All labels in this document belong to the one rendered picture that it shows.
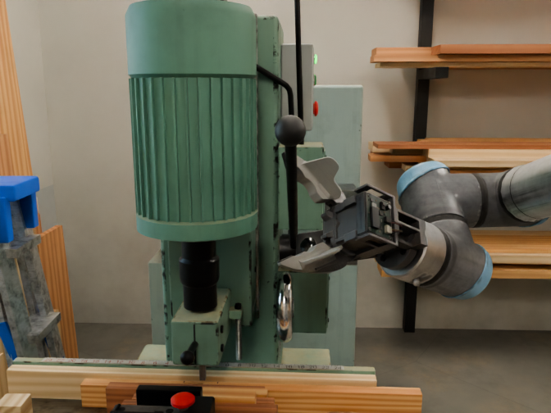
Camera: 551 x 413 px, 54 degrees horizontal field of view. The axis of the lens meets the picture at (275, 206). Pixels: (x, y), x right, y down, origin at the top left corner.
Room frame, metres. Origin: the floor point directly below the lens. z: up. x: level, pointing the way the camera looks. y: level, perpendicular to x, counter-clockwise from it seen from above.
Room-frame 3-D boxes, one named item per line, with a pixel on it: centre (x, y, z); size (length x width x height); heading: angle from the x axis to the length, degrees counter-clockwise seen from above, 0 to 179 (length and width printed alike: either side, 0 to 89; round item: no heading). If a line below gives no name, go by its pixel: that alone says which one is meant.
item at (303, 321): (0.95, -0.05, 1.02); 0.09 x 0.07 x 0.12; 87
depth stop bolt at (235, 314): (0.83, 0.07, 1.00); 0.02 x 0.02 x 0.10; 87
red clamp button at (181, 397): (0.60, 0.12, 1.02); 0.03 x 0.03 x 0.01
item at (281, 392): (0.77, 0.04, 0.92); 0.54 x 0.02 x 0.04; 87
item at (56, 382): (0.79, 0.14, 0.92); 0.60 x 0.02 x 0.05; 87
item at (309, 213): (0.98, -0.05, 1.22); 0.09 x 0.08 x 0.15; 177
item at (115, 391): (0.75, 0.14, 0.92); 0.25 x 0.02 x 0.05; 87
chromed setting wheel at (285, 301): (0.89, -0.02, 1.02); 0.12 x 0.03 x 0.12; 177
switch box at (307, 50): (1.08, -0.04, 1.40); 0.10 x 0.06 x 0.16; 177
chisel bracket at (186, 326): (0.79, 0.11, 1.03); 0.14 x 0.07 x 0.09; 177
